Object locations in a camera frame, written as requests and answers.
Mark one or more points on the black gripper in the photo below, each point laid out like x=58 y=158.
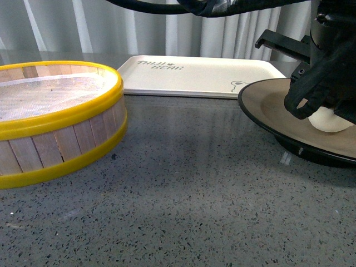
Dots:
x=319 y=79

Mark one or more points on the grey curtain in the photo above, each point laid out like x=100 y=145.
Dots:
x=101 y=27

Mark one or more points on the yellow rimmed bamboo steamer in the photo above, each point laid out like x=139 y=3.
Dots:
x=56 y=118

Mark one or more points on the beige plate with black rim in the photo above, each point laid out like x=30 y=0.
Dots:
x=263 y=103

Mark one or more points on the white rectangular tray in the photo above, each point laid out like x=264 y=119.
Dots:
x=192 y=76

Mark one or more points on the white steamed bun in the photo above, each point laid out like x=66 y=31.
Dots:
x=324 y=119

